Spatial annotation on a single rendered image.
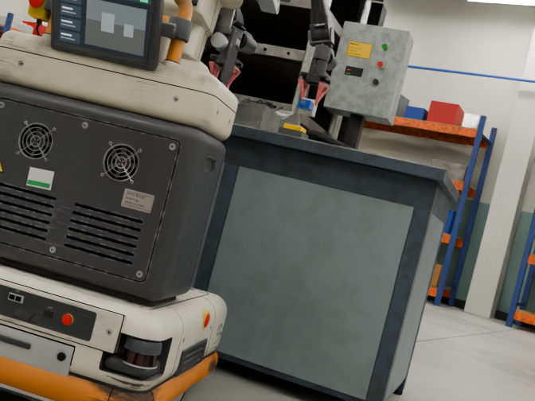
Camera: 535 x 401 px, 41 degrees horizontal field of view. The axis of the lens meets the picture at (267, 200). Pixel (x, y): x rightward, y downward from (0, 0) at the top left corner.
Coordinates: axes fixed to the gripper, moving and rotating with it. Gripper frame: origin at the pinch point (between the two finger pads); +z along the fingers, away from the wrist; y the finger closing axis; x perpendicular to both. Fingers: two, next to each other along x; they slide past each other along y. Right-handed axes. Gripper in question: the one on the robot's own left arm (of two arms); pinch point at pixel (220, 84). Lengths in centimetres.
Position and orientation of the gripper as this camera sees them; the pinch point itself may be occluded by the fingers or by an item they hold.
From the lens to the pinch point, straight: 247.3
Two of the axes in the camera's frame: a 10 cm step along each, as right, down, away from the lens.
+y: -9.2, -2.4, 3.2
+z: -2.6, 9.6, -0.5
